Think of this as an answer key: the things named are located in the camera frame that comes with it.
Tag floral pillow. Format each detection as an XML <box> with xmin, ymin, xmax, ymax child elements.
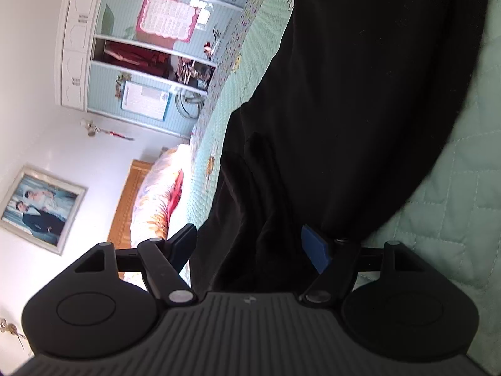
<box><xmin>121</xmin><ymin>144</ymin><xmax>192</xmax><ymax>283</ymax></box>

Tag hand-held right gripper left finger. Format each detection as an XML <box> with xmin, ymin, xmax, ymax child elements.
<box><xmin>74</xmin><ymin>223</ymin><xmax>198</xmax><ymax>308</ymax></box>

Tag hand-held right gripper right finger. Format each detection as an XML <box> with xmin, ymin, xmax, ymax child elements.
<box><xmin>299</xmin><ymin>224</ymin><xmax>425</xmax><ymax>308</ymax></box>

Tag blue-framed poster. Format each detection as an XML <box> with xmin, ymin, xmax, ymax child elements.
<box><xmin>119</xmin><ymin>80</ymin><xmax>172</xmax><ymax>121</ymax></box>

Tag patterned brown cloth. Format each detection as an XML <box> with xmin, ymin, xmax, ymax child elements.
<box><xmin>174</xmin><ymin>57</ymin><xmax>216</xmax><ymax>89</ymax></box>

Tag white sliding-door wardrobe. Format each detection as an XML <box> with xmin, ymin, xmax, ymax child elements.
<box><xmin>59</xmin><ymin>0</ymin><xmax>282</xmax><ymax>142</ymax></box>

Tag pink-bordered poster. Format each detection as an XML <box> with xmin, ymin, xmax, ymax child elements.
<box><xmin>135</xmin><ymin>0</ymin><xmax>202</xmax><ymax>44</ymax></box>

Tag green bee-print quilted bedspread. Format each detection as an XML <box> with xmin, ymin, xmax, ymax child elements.
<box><xmin>184</xmin><ymin>0</ymin><xmax>501</xmax><ymax>365</ymax></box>

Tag small metal wall ornament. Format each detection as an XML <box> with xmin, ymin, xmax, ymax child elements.
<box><xmin>0</xmin><ymin>318</ymin><xmax>27</xmax><ymax>341</ymax></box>

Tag silver hoops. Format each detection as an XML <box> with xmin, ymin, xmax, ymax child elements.
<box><xmin>176</xmin><ymin>88</ymin><xmax>206</xmax><ymax>120</ymax></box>

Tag wooden headboard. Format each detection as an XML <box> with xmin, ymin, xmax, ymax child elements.
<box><xmin>107</xmin><ymin>159</ymin><xmax>153</xmax><ymax>249</ymax></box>

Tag black pants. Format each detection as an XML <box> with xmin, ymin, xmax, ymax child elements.
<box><xmin>190</xmin><ymin>0</ymin><xmax>492</xmax><ymax>294</ymax></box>

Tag wall ornament with red tassel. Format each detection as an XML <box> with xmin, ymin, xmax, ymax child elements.
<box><xmin>80</xmin><ymin>118</ymin><xmax>134</xmax><ymax>142</ymax></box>

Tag framed portrait photo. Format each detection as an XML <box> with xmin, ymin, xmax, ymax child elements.
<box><xmin>0</xmin><ymin>164</ymin><xmax>87</xmax><ymax>256</ymax></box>

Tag red hanging clothes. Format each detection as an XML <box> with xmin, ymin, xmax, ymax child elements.
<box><xmin>102</xmin><ymin>39</ymin><xmax>171</xmax><ymax>79</ymax></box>

